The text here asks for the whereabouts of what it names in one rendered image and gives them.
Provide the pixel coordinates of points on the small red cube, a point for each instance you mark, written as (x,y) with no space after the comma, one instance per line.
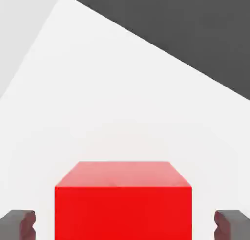
(123,208)

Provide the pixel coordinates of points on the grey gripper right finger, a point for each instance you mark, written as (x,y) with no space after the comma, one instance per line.
(235,226)

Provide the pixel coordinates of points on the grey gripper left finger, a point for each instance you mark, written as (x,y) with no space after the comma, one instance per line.
(13,226)

